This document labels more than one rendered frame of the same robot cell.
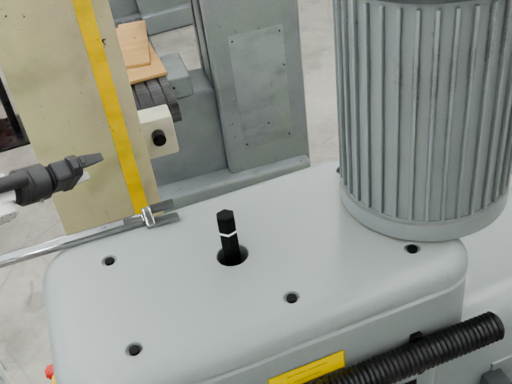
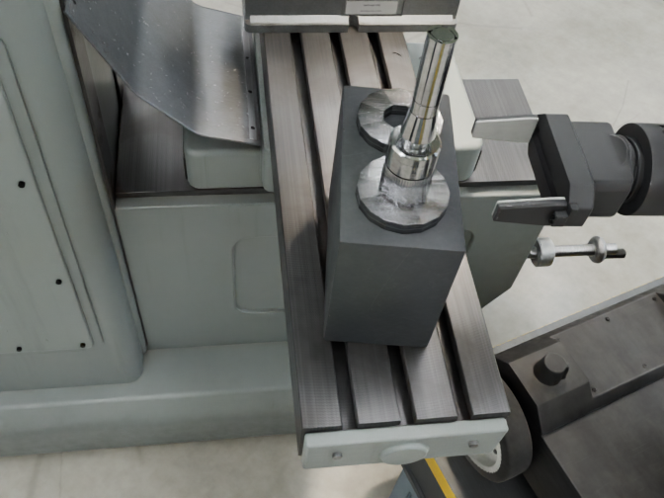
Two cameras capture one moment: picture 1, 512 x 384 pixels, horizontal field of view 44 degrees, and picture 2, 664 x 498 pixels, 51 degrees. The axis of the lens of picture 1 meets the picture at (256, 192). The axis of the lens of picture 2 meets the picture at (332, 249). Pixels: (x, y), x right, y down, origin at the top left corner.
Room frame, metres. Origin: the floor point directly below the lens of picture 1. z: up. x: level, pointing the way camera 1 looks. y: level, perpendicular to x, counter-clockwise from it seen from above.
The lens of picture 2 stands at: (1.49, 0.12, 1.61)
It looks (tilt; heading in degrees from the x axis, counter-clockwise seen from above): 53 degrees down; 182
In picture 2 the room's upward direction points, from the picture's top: 8 degrees clockwise
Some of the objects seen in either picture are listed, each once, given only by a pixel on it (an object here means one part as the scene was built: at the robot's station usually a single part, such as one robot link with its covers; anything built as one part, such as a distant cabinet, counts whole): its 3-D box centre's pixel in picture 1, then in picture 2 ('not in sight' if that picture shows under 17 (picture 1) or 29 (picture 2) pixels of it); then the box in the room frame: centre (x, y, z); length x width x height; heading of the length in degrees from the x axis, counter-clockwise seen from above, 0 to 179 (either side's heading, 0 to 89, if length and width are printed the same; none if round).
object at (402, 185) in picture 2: not in sight; (408, 168); (1.03, 0.16, 1.14); 0.05 x 0.05 x 0.06
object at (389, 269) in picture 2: not in sight; (386, 214); (0.98, 0.15, 1.01); 0.22 x 0.12 x 0.20; 7
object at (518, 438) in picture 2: not in sight; (484, 421); (0.96, 0.40, 0.50); 0.20 x 0.05 x 0.20; 34
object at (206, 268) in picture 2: not in sight; (325, 229); (0.54, 0.06, 0.41); 0.80 x 0.30 x 0.60; 106
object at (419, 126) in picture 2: not in sight; (428, 91); (1.03, 0.16, 1.23); 0.03 x 0.03 x 0.11
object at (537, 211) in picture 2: not in sight; (530, 214); (1.06, 0.27, 1.14); 0.06 x 0.02 x 0.03; 102
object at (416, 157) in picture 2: not in sight; (414, 143); (1.03, 0.16, 1.17); 0.05 x 0.05 x 0.01
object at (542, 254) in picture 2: not in sight; (578, 250); (0.54, 0.59, 0.49); 0.22 x 0.06 x 0.06; 106
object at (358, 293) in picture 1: (252, 297); not in sight; (0.55, 0.02, 1.81); 0.47 x 0.26 x 0.16; 106
